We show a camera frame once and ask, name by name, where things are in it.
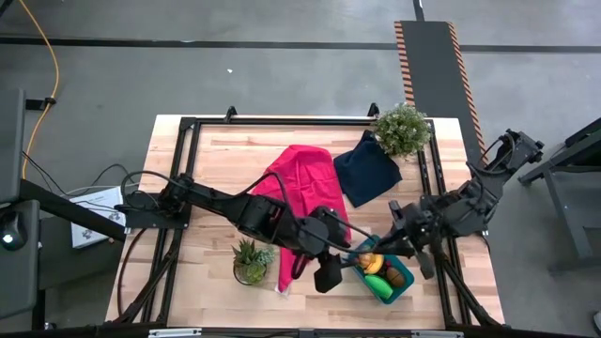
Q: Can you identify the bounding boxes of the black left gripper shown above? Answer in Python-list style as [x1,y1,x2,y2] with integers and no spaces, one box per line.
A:
[300,205,362,295]

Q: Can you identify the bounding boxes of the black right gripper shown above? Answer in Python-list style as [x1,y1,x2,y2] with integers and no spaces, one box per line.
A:
[387,200,440,282]

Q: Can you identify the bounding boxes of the yellow toy squash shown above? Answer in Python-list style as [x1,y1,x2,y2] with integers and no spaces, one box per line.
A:
[363,253,385,276]

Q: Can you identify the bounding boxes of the brown toy kiwi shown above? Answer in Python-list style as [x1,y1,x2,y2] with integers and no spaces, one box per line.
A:
[385,267,407,289]

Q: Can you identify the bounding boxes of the green toy corn cob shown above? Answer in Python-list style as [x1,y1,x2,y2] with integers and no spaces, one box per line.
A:
[363,274,394,300]

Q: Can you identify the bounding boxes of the teal plastic tub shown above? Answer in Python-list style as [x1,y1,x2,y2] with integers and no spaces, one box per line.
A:
[349,233,416,306]

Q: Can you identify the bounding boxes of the navy blue cloth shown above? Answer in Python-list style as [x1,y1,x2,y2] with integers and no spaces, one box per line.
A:
[332,130,404,209]

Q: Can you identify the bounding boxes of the succulent plant in black pot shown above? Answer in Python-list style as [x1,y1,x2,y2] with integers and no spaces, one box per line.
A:
[231,236,277,286]

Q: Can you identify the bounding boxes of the red cloth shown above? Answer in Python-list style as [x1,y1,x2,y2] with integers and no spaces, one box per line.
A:
[251,144,353,296]

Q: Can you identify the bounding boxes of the bushy green potted plant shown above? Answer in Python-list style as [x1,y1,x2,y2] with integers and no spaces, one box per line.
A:
[373,101,432,159]

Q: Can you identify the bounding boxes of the black mat with striped edges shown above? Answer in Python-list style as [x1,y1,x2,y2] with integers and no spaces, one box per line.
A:
[393,20,489,165]

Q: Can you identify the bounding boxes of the black metal stand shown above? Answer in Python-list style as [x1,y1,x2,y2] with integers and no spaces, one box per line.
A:
[516,115,601,274]

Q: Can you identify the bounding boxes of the white paper booklet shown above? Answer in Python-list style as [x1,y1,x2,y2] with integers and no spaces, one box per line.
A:
[69,186,127,250]

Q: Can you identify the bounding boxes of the dark grey desk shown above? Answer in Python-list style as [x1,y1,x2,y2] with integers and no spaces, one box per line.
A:
[0,87,41,321]

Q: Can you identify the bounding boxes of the black computer mouse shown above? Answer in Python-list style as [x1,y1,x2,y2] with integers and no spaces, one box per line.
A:
[0,210,28,253]

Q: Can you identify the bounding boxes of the silver bracket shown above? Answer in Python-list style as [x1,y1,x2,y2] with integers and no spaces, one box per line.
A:
[148,328,203,338]
[411,330,464,338]

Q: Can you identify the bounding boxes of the black metal table frame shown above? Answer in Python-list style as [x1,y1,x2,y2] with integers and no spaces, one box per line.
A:
[105,103,506,330]

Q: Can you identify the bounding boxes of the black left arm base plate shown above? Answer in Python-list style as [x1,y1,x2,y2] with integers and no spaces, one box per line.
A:
[115,191,193,231]

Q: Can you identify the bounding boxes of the yellow cable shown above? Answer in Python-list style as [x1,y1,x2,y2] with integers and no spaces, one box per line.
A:
[17,0,61,179]

